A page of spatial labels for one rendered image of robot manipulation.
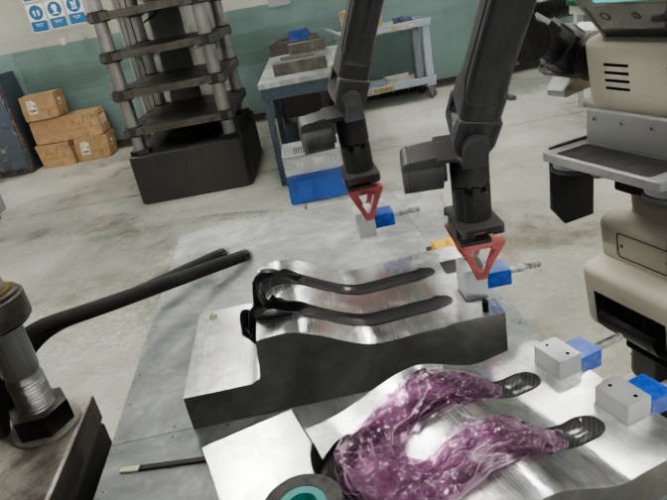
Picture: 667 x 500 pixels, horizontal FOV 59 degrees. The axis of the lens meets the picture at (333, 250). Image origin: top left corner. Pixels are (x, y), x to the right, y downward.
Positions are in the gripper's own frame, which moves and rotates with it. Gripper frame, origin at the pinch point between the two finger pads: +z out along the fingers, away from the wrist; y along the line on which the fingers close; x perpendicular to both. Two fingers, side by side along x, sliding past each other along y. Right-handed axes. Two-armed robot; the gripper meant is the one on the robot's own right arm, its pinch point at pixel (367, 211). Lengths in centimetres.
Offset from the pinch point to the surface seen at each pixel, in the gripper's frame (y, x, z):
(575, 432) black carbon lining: 59, 14, 10
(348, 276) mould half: 13.2, -6.8, 6.5
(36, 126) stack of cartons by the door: -600, -300, 44
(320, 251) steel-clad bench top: -20.0, -11.3, 15.2
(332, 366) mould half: 36.5, -13.0, 8.7
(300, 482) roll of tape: 67, -18, 0
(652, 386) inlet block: 56, 25, 8
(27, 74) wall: -640, -303, -10
